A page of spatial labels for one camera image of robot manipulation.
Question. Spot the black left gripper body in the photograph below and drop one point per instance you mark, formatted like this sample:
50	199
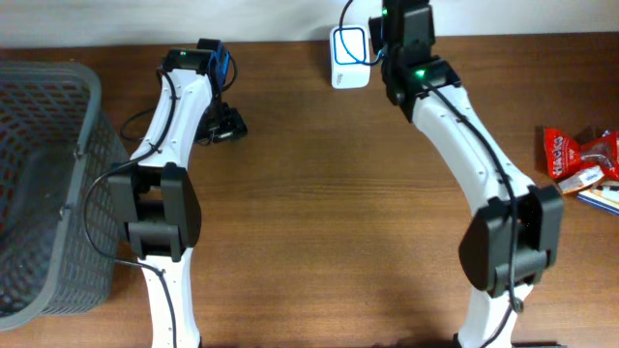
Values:
227	128

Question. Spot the red candy bag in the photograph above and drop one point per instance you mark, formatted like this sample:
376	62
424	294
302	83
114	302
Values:
565	156

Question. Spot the beige wet wipes pack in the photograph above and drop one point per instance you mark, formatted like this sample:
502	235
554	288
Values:
603	196

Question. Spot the orange juice carton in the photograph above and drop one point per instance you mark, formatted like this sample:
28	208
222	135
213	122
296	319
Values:
582	179

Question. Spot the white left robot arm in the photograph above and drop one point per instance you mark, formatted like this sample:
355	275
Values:
153	197

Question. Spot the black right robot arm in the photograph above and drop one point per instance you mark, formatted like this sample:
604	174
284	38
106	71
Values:
513	237

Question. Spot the white barcode scanner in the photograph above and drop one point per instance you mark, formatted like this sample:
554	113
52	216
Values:
350	54

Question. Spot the grey plastic basket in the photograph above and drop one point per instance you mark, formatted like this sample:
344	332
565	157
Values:
56	235

